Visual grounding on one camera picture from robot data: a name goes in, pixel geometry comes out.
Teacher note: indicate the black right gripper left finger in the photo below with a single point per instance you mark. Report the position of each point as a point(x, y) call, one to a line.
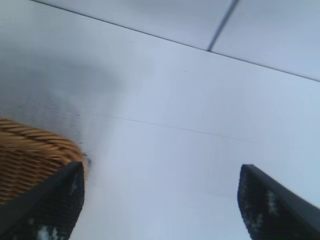
point(47, 207)

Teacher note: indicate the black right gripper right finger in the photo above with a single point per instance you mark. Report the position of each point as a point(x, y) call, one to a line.
point(272, 207)

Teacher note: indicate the brown woven wicker basket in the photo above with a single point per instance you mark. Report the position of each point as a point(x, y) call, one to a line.
point(32, 160)

